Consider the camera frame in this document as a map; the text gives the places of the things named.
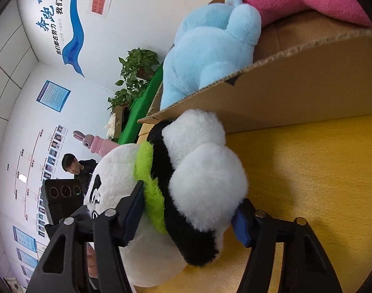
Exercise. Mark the brown planter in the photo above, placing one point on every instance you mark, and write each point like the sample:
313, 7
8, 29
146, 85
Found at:
119, 122

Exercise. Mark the cardboard box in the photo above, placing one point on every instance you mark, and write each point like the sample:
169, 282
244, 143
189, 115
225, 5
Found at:
295, 97

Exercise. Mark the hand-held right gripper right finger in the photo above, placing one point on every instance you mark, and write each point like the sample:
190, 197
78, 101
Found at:
242, 229

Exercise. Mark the pink rabbit bottle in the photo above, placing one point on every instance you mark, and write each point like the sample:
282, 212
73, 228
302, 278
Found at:
100, 145

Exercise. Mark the blue wall decal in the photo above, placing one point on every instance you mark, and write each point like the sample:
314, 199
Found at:
73, 45

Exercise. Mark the small white fluffy toy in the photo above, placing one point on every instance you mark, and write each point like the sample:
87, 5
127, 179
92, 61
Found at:
111, 125

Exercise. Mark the person's left hand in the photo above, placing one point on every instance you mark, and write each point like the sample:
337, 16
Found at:
92, 261

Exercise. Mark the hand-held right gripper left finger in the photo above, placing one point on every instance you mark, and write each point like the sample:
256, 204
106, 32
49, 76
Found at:
134, 216

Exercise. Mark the red wall notice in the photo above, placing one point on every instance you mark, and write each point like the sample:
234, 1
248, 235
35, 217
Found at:
100, 3

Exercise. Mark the blue wall poster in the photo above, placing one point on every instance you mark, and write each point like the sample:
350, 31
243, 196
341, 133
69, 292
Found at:
28, 258
53, 95
23, 238

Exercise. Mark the green potted plant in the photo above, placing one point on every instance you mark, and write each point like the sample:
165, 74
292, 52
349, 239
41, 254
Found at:
137, 61

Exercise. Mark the panda plush toy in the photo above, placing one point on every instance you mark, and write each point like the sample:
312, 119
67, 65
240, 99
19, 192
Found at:
204, 183

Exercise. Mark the green board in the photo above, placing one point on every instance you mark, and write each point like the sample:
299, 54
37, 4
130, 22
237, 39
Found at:
143, 97

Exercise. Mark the wall photo chart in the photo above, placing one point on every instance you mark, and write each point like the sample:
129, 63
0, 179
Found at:
45, 171

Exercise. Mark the light blue plush toy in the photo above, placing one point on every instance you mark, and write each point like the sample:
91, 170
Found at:
204, 55

